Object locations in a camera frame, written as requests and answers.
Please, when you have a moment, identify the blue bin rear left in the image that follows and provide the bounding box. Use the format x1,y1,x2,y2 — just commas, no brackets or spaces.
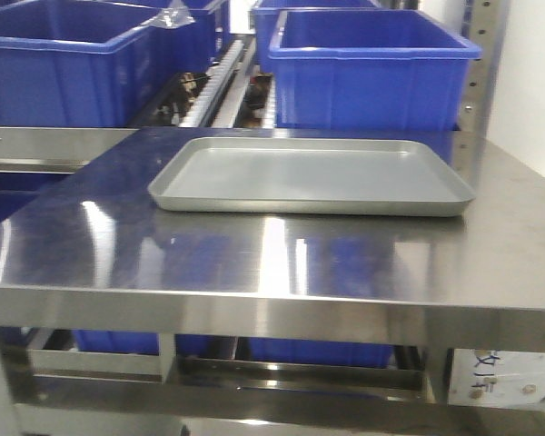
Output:
156,1,229,73

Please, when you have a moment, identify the clear plastic bag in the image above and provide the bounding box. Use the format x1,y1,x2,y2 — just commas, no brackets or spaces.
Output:
150,5,195,30

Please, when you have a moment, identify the blue bin front left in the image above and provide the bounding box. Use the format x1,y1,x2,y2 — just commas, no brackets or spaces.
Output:
0,1,170,127

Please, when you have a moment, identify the blue bin lower right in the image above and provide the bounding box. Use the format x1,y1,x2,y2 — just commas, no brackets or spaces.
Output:
248,338,393,368

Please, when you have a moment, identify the blue bin rear right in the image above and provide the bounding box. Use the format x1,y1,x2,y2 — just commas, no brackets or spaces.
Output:
251,0,381,74

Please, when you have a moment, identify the white labelled box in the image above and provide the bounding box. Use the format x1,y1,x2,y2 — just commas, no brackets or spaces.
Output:
448,349,545,408

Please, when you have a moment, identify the steel shelf front rail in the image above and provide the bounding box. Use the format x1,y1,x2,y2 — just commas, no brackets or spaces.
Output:
0,127,134,173

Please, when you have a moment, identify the blue bin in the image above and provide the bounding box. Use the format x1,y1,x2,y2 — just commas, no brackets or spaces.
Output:
156,1,229,73
248,338,393,368
0,1,170,127
0,173,68,222
251,0,381,74
269,8,482,131

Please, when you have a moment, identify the blue bin front right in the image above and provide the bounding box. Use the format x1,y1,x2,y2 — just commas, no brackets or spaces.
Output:
269,8,482,131

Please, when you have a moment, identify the grey metal tray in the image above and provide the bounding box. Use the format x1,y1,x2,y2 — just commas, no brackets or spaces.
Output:
148,137,475,217

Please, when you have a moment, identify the steel shelf upright post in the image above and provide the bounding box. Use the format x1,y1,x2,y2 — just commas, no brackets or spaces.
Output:
458,0,510,136

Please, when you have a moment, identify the white roller track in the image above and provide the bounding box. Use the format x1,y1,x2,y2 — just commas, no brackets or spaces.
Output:
178,37,253,128

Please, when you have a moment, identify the blue bin lower left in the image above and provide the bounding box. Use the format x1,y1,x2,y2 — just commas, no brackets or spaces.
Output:
0,173,68,222

